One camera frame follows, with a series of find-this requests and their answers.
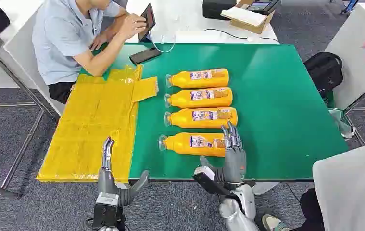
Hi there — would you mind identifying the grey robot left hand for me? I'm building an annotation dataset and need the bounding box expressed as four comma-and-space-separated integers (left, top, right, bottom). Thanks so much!
98, 137, 150, 207

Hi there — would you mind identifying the person's left hand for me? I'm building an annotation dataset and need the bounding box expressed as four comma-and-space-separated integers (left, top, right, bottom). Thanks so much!
89, 32, 108, 51

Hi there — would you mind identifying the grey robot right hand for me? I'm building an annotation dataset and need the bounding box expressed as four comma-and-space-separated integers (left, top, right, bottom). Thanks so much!
200, 122, 247, 185

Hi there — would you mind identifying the person's right hand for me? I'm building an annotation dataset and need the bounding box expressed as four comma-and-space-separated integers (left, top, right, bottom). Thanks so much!
118, 14, 147, 40

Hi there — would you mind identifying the black tablet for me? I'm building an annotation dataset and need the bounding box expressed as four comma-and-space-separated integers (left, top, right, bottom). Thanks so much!
138, 3, 156, 43

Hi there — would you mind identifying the orange drink bottle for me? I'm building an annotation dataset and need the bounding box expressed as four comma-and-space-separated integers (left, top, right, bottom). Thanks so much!
164, 87, 233, 109
164, 107, 239, 129
165, 68, 230, 89
158, 132, 227, 157

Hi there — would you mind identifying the black phone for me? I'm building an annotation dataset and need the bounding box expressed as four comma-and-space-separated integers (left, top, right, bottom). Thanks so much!
129, 48, 162, 65

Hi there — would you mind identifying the white table with metal legs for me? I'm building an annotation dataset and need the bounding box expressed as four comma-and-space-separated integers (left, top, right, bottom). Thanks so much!
325, 3, 365, 147

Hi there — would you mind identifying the yellow sheet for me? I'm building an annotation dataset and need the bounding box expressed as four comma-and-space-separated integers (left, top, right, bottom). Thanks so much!
37, 64, 160, 183

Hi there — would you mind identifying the black backpack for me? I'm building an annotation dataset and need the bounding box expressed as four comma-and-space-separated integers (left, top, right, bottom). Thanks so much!
303, 51, 344, 100

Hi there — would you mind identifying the green mat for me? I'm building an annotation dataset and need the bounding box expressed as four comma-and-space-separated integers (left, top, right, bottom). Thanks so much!
80, 43, 349, 181

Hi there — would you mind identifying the black bag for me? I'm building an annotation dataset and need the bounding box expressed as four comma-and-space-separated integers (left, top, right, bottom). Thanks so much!
202, 0, 237, 21

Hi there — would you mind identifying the clear plastic bag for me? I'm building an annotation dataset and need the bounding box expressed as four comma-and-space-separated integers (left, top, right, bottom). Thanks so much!
328, 108, 355, 139

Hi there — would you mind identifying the white sheet on box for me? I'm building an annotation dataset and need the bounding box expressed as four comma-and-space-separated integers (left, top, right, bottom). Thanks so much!
220, 6, 267, 27

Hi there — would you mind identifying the cardboard box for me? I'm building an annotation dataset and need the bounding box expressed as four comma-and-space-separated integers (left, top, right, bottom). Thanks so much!
220, 0, 275, 35

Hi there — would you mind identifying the black device with screen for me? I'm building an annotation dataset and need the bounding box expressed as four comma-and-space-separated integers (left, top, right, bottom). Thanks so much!
246, 0, 280, 16

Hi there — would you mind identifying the pale grey cover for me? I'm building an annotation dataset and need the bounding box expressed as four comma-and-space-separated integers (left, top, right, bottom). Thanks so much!
312, 139, 365, 231

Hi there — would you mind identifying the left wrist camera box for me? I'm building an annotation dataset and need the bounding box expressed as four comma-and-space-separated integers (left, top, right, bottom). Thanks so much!
92, 192, 120, 230

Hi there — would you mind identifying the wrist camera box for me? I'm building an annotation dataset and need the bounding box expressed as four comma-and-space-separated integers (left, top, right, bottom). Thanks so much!
92, 192, 120, 230
192, 166, 234, 196

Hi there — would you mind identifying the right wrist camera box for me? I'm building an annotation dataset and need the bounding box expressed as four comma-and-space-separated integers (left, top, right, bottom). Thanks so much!
192, 166, 234, 196

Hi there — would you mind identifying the white cable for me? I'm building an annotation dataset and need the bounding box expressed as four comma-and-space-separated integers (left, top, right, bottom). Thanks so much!
147, 32, 176, 54

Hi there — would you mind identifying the black cable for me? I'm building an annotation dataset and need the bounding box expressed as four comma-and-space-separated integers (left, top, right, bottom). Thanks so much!
204, 28, 280, 44

